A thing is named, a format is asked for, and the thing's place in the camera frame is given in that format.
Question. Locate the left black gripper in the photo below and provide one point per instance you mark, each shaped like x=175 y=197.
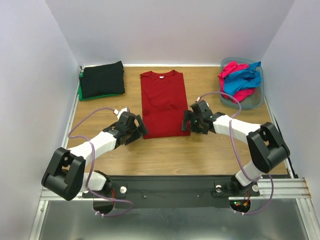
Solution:
x=138 y=134

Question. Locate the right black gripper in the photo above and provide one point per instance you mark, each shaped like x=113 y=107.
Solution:
x=191 y=120

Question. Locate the red t-shirt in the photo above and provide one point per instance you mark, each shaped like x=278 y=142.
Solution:
x=164 y=101

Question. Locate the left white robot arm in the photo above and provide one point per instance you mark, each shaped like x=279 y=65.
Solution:
x=91 y=149

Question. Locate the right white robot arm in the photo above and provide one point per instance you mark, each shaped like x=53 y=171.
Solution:
x=266 y=146

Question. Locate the blue t-shirt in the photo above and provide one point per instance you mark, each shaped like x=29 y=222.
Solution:
x=247 y=78

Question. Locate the folded black t-shirt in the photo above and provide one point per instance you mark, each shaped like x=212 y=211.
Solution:
x=111 y=74

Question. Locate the grey plastic basket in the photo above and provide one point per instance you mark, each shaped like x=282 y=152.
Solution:
x=253 y=101

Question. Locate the pink t-shirt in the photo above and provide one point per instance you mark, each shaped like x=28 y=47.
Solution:
x=230 y=68

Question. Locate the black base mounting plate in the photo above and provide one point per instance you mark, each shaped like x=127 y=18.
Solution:
x=185 y=191

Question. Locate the folded green t-shirt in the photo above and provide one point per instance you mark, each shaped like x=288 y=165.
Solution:
x=93 y=88

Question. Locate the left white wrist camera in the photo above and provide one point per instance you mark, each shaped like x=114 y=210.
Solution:
x=118 y=113

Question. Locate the aluminium frame rail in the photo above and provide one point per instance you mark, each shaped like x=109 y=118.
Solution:
x=61 y=179

